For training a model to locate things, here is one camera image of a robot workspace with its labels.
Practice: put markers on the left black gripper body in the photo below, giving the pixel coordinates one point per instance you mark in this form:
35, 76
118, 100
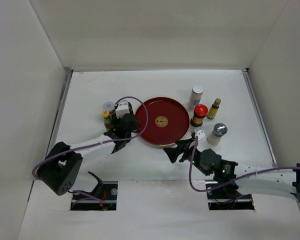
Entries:
128, 136

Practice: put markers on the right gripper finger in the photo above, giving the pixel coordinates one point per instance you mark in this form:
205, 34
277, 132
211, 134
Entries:
184, 143
174, 152

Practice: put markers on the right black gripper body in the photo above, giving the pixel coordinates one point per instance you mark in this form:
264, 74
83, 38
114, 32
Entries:
196, 163

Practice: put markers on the yellow cap chili sauce bottle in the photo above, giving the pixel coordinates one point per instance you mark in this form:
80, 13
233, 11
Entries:
107, 120

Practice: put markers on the black cap white-powder bottle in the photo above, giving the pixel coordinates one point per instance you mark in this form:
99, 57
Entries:
130, 108

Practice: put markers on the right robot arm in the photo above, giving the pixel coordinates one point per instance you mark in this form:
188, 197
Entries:
232, 181

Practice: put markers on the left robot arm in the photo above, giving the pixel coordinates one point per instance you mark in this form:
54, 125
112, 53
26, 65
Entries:
61, 168

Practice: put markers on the grey lid paste jar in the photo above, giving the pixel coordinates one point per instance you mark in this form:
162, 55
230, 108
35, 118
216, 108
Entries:
109, 106

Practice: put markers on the red round tray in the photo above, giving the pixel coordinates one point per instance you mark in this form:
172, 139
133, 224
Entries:
164, 121

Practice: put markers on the silver top salt shaker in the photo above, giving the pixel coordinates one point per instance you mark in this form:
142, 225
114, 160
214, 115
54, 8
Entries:
219, 130

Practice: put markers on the red lid sauce jar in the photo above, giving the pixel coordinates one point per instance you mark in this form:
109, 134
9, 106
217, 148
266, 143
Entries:
199, 113

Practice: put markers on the small brown yellow-label bottle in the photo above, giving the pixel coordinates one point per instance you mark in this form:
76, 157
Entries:
214, 109

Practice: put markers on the white cylinder spice shaker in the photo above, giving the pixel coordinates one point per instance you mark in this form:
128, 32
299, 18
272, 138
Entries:
195, 96

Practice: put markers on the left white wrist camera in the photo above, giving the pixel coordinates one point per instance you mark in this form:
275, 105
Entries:
122, 108

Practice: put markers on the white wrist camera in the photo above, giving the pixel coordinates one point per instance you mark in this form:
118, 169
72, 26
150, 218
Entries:
122, 108
198, 134

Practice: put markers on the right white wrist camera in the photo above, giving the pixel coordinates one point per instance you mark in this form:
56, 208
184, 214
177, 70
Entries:
198, 134

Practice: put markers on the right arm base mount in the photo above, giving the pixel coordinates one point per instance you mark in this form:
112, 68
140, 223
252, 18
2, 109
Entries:
228, 198

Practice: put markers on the left aluminium frame rail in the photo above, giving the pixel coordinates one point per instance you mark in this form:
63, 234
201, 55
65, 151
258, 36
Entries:
60, 108

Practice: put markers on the aluminium frame rail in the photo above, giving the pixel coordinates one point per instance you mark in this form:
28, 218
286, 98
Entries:
247, 80
60, 108

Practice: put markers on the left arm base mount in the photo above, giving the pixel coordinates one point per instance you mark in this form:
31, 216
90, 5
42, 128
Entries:
102, 198

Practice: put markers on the right aluminium frame rail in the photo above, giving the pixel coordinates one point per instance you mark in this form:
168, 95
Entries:
247, 80

